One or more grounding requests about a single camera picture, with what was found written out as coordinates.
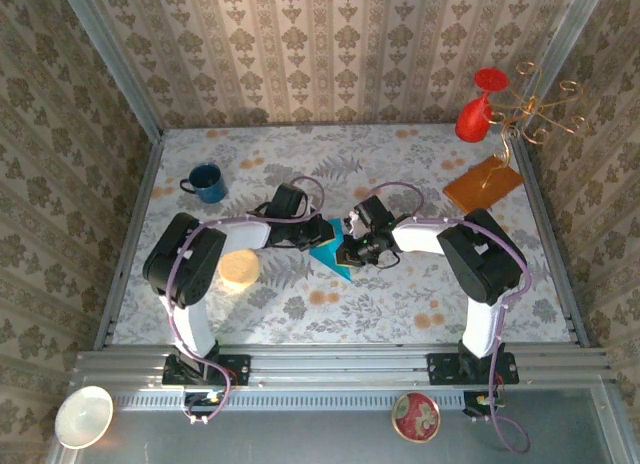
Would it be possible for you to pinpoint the floral patterned table cloth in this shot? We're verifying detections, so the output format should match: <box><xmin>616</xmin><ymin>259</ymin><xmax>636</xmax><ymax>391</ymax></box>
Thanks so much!
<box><xmin>112</xmin><ymin>125</ymin><xmax>574</xmax><ymax>345</ymax></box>

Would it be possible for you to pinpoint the pale orange round disc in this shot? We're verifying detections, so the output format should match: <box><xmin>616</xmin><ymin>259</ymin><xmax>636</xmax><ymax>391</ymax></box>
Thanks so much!
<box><xmin>217</xmin><ymin>248</ymin><xmax>261</xmax><ymax>289</ymax></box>

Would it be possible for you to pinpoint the dark blue enamel mug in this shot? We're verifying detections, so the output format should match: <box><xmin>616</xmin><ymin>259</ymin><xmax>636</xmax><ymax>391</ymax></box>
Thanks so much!
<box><xmin>179</xmin><ymin>163</ymin><xmax>230</xmax><ymax>204</ymax></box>

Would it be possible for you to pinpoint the red plastic wine glass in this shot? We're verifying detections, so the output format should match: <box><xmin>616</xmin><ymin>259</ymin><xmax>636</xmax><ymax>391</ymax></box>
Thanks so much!
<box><xmin>454</xmin><ymin>68</ymin><xmax>510</xmax><ymax>144</ymax></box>

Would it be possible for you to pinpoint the red floral small plate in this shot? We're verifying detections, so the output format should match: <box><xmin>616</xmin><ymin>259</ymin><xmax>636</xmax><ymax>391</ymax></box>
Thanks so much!
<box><xmin>391</xmin><ymin>392</ymin><xmax>442</xmax><ymax>444</ymax></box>

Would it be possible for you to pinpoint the white round bowl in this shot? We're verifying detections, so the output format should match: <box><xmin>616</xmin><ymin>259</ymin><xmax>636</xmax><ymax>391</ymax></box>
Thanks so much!
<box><xmin>54</xmin><ymin>385</ymin><xmax>115</xmax><ymax>450</ymax></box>

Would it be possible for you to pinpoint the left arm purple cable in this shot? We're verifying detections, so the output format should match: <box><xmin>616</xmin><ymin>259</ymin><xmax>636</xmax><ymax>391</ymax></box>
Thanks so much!
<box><xmin>169</xmin><ymin>176</ymin><xmax>329</xmax><ymax>426</ymax></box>

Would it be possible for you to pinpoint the aluminium front frame beam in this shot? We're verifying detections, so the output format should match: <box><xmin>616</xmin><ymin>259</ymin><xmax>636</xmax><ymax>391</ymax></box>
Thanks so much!
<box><xmin>74</xmin><ymin>342</ymin><xmax>614</xmax><ymax>391</ymax></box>

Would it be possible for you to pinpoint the grey slotted cable duct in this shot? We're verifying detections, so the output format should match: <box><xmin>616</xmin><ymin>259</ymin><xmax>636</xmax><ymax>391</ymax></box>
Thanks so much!
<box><xmin>110</xmin><ymin>388</ymin><xmax>467</xmax><ymax>412</ymax></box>

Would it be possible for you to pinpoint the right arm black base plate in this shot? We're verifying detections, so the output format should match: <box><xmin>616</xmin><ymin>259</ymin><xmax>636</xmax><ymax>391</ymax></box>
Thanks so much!
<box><xmin>426</xmin><ymin>351</ymin><xmax>520</xmax><ymax>387</ymax></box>

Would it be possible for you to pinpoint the gold wire stand wooden base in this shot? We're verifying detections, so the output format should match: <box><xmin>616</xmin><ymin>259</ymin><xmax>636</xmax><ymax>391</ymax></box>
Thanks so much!
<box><xmin>443</xmin><ymin>61</ymin><xmax>591</xmax><ymax>219</ymax></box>

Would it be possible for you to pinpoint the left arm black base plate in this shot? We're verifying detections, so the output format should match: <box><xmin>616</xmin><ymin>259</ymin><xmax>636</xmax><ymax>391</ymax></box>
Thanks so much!
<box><xmin>162</xmin><ymin>352</ymin><xmax>251</xmax><ymax>387</ymax></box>

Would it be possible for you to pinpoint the aluminium side rail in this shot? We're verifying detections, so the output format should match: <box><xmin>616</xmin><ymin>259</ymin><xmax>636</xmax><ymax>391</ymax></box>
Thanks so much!
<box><xmin>93</xmin><ymin>131</ymin><xmax>166</xmax><ymax>350</ymax></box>
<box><xmin>512</xmin><ymin>131</ymin><xmax>591</xmax><ymax>348</ymax></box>

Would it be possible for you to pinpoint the aluminium corner post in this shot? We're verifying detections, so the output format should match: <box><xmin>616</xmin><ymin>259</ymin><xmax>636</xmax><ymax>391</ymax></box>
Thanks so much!
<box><xmin>519</xmin><ymin>0</ymin><xmax>609</xmax><ymax>133</ymax></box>
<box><xmin>55</xmin><ymin>0</ymin><xmax>165</xmax><ymax>138</ymax></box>

